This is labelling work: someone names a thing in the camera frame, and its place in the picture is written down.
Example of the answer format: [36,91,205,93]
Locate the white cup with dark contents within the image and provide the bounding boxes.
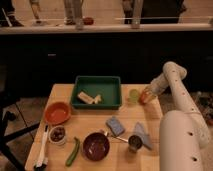
[49,125,66,145]

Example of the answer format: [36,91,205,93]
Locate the green cup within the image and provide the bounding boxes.
[129,89,140,104]

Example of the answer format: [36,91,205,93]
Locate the small white piece in tray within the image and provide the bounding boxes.
[94,94,102,104]

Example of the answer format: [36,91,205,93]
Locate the white dish brush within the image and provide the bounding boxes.
[35,125,48,169]

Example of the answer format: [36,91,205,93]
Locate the metal measuring cup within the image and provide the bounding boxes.
[103,131,143,153]

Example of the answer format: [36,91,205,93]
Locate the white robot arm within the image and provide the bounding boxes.
[140,61,211,171]

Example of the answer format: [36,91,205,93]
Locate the grey blue cloth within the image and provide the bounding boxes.
[133,122,154,150]

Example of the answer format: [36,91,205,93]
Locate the orange bowl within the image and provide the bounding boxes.
[44,102,71,125]

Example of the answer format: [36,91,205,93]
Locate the black chair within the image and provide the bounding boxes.
[0,64,41,171]

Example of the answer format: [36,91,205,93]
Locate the purple bowl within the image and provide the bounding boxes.
[83,132,110,161]

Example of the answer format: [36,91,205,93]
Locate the blue sponge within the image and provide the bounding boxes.
[106,116,125,136]

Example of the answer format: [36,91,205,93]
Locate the red apple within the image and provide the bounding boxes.
[139,92,150,104]

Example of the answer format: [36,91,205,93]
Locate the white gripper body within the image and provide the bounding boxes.
[150,73,168,95]

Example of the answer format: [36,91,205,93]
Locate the green cucumber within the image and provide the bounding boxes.
[65,137,80,167]

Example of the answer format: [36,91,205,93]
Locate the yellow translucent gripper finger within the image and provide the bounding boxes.
[143,86,156,103]

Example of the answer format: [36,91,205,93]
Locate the beige block in tray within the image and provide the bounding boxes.
[77,92,94,104]

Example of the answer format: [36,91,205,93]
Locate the green plastic tray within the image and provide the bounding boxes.
[70,76,122,110]

